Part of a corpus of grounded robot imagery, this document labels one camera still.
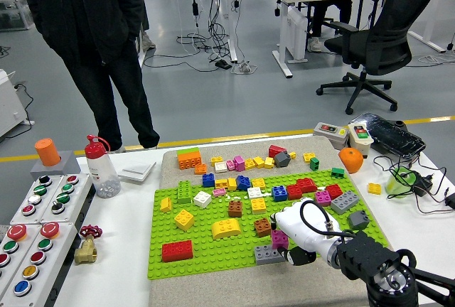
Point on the orange brick with green top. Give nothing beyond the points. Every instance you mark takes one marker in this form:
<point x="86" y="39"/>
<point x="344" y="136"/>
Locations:
<point x="189" y="159"/>

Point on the grey box with blue button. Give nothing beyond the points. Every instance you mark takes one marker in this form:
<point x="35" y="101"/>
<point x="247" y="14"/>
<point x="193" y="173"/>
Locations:
<point x="42" y="282"/>

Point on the black power adapter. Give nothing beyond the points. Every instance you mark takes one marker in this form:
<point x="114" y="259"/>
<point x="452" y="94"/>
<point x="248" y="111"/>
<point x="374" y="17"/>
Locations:
<point x="423" y="182"/>

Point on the clear storage case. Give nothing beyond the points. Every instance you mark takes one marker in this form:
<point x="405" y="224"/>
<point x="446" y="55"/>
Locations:
<point x="10" y="15"/>

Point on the white power strip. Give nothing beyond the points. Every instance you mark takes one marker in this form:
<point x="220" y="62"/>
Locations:
<point x="243" y="68"/>

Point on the tiny yellow brick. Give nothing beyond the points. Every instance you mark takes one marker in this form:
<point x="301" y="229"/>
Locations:
<point x="292" y="155"/>

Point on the black floor adapter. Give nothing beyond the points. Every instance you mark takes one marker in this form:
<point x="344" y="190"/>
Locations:
<point x="223" y="64"/>

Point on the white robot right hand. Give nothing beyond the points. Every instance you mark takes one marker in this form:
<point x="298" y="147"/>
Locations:
<point x="302" y="229"/>

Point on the grey square block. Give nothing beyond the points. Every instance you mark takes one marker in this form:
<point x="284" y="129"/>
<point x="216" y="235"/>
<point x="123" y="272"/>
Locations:
<point x="67" y="165"/>

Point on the small yellow sloped brick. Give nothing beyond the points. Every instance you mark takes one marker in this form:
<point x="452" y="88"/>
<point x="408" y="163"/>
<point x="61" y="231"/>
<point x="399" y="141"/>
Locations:
<point x="165" y="204"/>

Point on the dark green brick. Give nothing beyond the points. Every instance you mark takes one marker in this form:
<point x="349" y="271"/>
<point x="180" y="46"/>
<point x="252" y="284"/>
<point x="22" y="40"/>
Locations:
<point x="338" y="172"/>
<point x="314" y="163"/>

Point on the white red-green button box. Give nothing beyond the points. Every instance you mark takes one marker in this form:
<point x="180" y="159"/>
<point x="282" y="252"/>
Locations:
<point x="359" y="139"/>

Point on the small orange brick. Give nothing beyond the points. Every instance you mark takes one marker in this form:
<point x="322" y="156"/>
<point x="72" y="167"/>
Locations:
<point x="200" y="169"/>

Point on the lime green tall brick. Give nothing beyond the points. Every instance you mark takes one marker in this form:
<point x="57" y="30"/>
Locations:
<point x="184" y="192"/>

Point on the brass valve red handwheel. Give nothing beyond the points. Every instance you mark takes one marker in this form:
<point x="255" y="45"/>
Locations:
<point x="86" y="250"/>

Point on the black handheld device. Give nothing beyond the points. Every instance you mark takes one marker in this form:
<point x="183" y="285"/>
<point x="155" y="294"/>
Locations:
<point x="389" y="136"/>

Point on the tall pink brick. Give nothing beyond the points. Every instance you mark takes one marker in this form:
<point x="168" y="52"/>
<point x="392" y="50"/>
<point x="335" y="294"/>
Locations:
<point x="239" y="163"/>

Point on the grey two-button switch box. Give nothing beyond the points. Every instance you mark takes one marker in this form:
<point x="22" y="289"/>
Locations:
<point x="330" y="133"/>

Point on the flat yellow brick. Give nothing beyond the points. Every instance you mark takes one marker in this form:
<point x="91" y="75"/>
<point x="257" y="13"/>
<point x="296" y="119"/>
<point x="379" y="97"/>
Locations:
<point x="221" y="183"/>

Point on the orange cylinder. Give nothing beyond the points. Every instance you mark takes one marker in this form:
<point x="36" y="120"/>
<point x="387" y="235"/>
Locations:
<point x="47" y="151"/>

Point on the flat pink brick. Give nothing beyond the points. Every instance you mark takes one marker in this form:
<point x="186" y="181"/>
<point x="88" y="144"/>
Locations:
<point x="219" y="192"/>

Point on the orange fruit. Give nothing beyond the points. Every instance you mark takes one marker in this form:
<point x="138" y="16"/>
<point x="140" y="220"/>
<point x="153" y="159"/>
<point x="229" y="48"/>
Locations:
<point x="351" y="160"/>

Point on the yellow square brick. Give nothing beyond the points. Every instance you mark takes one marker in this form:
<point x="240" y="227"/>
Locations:
<point x="258" y="162"/>
<point x="258" y="206"/>
<point x="250" y="163"/>
<point x="217" y="161"/>
<point x="269" y="162"/>
<point x="374" y="188"/>
<point x="258" y="183"/>
<point x="184" y="219"/>
<point x="308" y="157"/>

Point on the red square brick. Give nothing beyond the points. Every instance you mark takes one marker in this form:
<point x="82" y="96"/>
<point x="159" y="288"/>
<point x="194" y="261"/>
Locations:
<point x="293" y="192"/>
<point x="334" y="192"/>

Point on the white computer tower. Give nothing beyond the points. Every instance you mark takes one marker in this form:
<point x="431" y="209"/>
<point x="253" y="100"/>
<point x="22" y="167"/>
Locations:
<point x="296" y="37"/>

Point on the black plug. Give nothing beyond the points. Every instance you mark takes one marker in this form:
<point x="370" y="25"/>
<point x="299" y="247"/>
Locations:
<point x="450" y="201"/>

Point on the blue square brick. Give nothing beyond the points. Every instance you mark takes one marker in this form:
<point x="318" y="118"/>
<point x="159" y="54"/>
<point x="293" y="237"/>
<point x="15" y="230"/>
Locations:
<point x="279" y="193"/>
<point x="208" y="180"/>
<point x="244" y="182"/>

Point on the grey box two green buttons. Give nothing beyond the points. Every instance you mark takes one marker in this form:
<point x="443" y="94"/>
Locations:
<point x="78" y="193"/>

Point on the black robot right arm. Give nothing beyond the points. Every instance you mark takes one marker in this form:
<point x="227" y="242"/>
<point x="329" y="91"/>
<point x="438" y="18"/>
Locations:
<point x="366" y="257"/>

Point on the brown square brick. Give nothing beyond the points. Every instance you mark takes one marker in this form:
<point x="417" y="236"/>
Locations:
<point x="262" y="227"/>
<point x="235" y="209"/>

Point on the clear bottle red cap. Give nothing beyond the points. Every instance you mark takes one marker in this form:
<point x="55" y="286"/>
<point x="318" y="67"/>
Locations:
<point x="101" y="168"/>

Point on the pink square brick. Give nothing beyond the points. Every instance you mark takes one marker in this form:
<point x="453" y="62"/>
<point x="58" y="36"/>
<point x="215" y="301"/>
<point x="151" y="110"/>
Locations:
<point x="322" y="197"/>
<point x="279" y="238"/>

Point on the small pink brick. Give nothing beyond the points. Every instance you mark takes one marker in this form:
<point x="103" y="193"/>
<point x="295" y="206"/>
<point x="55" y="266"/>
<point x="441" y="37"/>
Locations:
<point x="230" y="165"/>

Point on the green studded baseplate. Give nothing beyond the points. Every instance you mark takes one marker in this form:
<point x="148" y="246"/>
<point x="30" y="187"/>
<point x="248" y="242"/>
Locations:
<point x="213" y="250"/>

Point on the white square brick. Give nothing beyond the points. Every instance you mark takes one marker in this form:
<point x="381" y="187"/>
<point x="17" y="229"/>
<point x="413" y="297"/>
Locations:
<point x="254" y="192"/>
<point x="220" y="167"/>
<point x="202" y="199"/>

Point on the seated person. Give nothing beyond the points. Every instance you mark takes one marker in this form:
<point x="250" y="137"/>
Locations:
<point x="328" y="15"/>
<point x="148" y="41"/>

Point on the yellow curved brick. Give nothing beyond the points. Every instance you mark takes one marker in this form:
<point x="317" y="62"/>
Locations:
<point x="225" y="229"/>

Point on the white cabinet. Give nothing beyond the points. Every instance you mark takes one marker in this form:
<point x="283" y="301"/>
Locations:
<point x="10" y="108"/>

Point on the green translucent cup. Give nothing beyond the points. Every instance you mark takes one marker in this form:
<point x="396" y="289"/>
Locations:
<point x="394" y="188"/>

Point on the narrow yellow brick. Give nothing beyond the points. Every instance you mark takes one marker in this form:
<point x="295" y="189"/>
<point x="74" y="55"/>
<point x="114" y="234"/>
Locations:
<point x="231" y="184"/>

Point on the white wall switch plate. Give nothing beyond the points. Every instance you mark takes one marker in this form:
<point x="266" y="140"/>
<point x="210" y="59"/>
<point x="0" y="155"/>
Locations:
<point x="136" y="171"/>

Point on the grey-brown mat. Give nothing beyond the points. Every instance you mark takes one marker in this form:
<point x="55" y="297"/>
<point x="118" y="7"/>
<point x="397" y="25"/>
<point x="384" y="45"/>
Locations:
<point x="249" y="289"/>

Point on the dark grey sloped brick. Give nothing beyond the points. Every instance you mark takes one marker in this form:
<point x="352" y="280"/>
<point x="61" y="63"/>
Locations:
<point x="359" y="219"/>
<point x="282" y="158"/>

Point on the grey box with white button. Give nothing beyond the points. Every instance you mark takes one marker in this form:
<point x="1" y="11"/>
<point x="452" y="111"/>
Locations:
<point x="26" y="214"/>

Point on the grey long brick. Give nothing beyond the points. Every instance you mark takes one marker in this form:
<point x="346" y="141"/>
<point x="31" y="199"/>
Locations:
<point x="344" y="202"/>
<point x="264" y="255"/>

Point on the black office chair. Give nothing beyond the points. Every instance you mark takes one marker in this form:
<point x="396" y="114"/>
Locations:
<point x="391" y="30"/>

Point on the grey emergency-stop button box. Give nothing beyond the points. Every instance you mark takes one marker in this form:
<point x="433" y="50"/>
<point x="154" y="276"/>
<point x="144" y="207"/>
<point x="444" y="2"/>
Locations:
<point x="19" y="250"/>

